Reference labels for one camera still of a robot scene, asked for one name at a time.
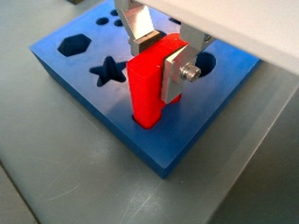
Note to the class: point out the blue shape-sorting block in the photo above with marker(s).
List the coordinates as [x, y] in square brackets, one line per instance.
[85, 55]

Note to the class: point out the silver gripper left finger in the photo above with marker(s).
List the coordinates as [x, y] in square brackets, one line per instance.
[139, 27]

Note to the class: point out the red square-circle peg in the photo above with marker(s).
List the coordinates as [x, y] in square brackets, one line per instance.
[144, 72]

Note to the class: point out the dark grey block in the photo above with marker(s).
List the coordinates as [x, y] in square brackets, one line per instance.
[76, 1]

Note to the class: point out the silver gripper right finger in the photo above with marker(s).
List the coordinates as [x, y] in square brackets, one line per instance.
[179, 67]

